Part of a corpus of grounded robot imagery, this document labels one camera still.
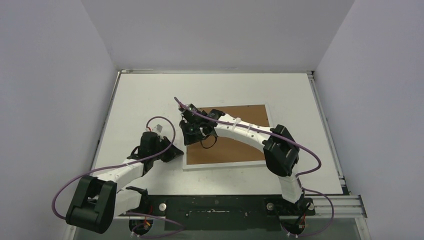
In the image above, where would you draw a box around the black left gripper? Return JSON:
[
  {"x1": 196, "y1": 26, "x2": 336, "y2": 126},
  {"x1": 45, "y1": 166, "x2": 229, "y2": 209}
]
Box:
[{"x1": 151, "y1": 136, "x2": 184, "y2": 163}]

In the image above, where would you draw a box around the white picture frame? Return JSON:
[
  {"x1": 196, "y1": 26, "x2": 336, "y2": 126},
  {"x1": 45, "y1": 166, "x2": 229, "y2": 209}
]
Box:
[{"x1": 182, "y1": 103, "x2": 274, "y2": 171}]

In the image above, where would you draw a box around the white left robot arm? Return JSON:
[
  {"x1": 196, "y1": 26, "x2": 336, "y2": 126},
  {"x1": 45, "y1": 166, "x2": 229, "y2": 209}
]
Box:
[{"x1": 65, "y1": 131, "x2": 184, "y2": 234}]

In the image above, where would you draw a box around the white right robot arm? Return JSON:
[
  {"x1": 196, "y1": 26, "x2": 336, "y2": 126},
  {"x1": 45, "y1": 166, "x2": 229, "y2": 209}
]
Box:
[{"x1": 179, "y1": 104, "x2": 304, "y2": 215}]

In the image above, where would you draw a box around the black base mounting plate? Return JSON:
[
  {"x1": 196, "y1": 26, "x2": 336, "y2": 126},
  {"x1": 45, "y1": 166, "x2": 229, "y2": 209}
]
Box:
[{"x1": 132, "y1": 195, "x2": 316, "y2": 231}]

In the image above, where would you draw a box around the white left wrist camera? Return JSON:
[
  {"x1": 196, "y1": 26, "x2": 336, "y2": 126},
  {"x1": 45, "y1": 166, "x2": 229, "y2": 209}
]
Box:
[{"x1": 152, "y1": 124, "x2": 163, "y2": 136}]

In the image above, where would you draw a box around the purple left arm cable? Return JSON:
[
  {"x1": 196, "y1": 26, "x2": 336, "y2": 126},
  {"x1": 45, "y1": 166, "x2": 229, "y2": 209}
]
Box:
[{"x1": 51, "y1": 115, "x2": 185, "y2": 240}]

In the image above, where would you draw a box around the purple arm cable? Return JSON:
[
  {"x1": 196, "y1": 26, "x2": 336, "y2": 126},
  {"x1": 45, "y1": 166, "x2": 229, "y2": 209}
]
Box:
[
  {"x1": 173, "y1": 96, "x2": 335, "y2": 239},
  {"x1": 51, "y1": 115, "x2": 185, "y2": 240}
]

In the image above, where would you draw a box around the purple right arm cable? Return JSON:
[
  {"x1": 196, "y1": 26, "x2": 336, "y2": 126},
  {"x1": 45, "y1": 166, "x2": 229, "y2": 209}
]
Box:
[{"x1": 173, "y1": 96, "x2": 335, "y2": 239}]

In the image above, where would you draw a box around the aluminium table front rail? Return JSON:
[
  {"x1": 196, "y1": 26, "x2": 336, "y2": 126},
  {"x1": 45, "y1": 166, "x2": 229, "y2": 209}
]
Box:
[{"x1": 129, "y1": 195, "x2": 366, "y2": 218}]

